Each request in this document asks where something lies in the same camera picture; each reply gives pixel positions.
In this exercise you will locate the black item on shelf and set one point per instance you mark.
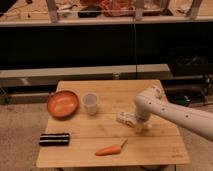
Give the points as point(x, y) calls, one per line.
point(90, 11)

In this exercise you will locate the orange bowl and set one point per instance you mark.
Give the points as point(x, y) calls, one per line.
point(62, 104)

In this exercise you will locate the orange carrot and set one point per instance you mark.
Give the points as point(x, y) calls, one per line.
point(111, 150)

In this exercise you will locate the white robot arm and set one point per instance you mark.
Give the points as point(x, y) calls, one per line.
point(149, 102)

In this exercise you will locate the white labelled plastic bottle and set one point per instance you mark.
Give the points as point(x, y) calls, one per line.
point(129, 119)

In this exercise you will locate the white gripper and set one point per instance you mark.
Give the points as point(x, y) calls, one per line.
point(144, 116)

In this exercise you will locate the red item on shelf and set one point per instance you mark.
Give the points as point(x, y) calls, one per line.
point(117, 8)

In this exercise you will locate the black white striped cloth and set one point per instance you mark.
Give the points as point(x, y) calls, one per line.
point(54, 139)

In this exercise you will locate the clear plastic cup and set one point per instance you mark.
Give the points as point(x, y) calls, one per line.
point(90, 103)

